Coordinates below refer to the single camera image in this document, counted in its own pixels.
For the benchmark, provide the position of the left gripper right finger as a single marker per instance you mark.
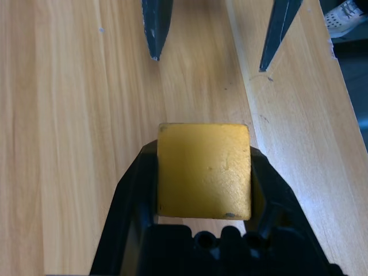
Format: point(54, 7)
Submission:
point(276, 195)

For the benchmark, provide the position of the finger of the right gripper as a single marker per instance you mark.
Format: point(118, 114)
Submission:
point(156, 28)
point(280, 28)

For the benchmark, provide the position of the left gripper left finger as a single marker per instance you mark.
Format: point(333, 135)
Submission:
point(132, 201)

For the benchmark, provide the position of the yellow wooden block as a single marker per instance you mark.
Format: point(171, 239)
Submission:
point(204, 172)

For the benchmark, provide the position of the white mesh sneaker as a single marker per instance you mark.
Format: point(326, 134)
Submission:
point(345, 17)

